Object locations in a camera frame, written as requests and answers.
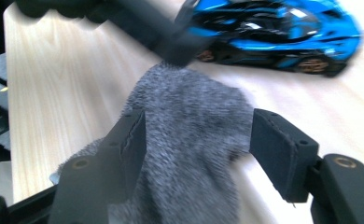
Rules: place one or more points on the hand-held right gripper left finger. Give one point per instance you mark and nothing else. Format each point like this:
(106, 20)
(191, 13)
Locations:
(124, 161)

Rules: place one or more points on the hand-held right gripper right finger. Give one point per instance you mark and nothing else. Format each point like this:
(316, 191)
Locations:
(282, 155)

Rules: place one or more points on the grey fuzzy cloth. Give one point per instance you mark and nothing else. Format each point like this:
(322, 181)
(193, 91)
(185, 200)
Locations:
(186, 124)

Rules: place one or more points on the blue and black toy car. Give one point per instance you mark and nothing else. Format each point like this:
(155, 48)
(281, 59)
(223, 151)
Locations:
(264, 45)

